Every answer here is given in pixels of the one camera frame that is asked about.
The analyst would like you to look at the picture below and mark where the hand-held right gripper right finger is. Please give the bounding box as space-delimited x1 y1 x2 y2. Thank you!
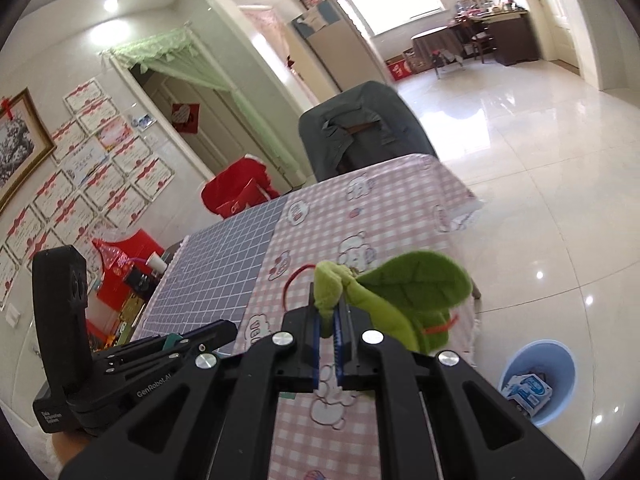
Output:
333 300 585 480

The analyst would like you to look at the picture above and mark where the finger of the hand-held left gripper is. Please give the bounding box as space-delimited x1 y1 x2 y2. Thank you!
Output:
102 341 223 377
118 319 239 356

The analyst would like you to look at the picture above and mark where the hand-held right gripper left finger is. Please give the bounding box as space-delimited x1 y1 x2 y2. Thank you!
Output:
60 282 322 480

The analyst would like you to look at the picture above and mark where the green plush leaf toy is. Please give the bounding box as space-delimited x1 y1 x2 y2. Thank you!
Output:
282 251 475 354

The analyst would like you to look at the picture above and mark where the blue white packet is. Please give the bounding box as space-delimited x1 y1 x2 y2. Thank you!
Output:
502 371 554 418

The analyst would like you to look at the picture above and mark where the blue plastic bin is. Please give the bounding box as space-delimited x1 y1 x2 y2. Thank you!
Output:
499 340 577 429

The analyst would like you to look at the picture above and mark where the person's left hand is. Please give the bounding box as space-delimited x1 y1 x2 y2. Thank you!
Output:
47 432 97 480

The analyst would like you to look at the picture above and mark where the grey grid mat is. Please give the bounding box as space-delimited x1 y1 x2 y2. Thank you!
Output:
131 195 292 347

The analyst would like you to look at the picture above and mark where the red bag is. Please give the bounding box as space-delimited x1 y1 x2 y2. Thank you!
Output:
201 156 282 220

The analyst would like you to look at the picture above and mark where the pink checked tablecloth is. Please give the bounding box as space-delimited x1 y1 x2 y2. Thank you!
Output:
239 152 487 480

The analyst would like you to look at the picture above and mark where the gold framed picture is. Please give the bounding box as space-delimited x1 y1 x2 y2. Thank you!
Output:
0 87 57 217

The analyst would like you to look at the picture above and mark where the red door decoration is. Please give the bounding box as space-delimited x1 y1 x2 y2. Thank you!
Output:
170 103 201 134

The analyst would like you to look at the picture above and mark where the grey covered chair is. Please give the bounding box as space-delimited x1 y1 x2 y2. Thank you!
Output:
298 80 441 184

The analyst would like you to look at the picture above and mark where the green door curtain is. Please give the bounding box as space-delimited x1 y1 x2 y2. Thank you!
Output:
107 27 257 122

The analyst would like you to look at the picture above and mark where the red cardboard box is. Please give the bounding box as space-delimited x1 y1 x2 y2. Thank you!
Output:
384 54 417 83

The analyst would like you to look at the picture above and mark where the pink door curtain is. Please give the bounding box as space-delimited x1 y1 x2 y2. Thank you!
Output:
239 5 322 107

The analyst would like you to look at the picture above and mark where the silver refrigerator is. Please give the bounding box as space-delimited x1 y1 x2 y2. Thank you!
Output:
292 0 392 97

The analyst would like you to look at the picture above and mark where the round covered dining table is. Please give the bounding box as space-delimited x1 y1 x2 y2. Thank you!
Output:
410 27 466 64

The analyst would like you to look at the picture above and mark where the dark wooden chair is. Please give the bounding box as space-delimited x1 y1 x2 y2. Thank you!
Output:
457 14 494 64

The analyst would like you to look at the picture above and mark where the dark wooden sideboard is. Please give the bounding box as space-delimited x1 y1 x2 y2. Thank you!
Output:
492 7 544 66

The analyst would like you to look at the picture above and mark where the clutter of toys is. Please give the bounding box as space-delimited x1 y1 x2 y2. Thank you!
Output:
452 0 529 19

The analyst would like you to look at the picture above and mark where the wall of framed certificates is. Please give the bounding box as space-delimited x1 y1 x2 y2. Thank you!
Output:
0 77 176 312

